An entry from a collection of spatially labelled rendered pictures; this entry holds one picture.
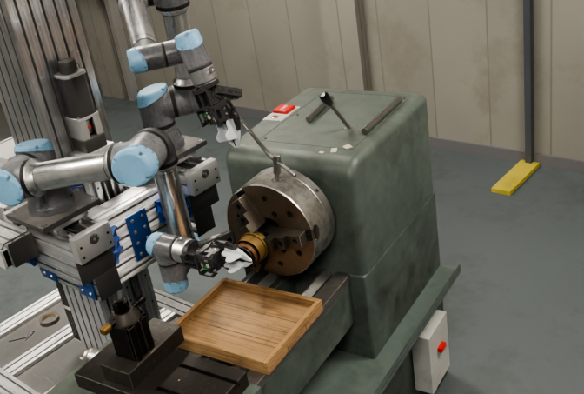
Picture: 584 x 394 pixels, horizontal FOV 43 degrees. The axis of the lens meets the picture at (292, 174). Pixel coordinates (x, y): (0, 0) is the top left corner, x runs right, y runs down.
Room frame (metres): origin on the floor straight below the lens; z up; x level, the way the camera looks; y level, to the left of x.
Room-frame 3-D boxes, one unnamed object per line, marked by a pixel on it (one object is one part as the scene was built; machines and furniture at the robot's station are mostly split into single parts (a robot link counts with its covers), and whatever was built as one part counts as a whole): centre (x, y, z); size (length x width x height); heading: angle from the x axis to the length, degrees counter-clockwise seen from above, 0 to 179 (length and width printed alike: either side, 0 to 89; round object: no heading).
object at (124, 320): (1.55, 0.47, 1.14); 0.08 x 0.08 x 0.03
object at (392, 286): (2.32, -0.15, 0.43); 0.60 x 0.48 x 0.86; 145
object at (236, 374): (1.51, 0.42, 0.95); 0.43 x 0.18 x 0.04; 55
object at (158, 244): (1.95, 0.41, 1.08); 0.11 x 0.08 x 0.09; 54
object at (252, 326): (1.78, 0.21, 0.89); 0.36 x 0.30 x 0.04; 55
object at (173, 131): (2.56, 0.45, 1.21); 0.15 x 0.15 x 0.10
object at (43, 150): (2.19, 0.79, 1.33); 0.13 x 0.12 x 0.14; 164
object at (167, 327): (1.57, 0.45, 1.00); 0.20 x 0.10 x 0.05; 145
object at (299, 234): (1.87, 0.04, 1.09); 0.12 x 0.11 x 0.05; 55
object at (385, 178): (2.32, -0.15, 1.06); 0.59 x 0.48 x 0.39; 145
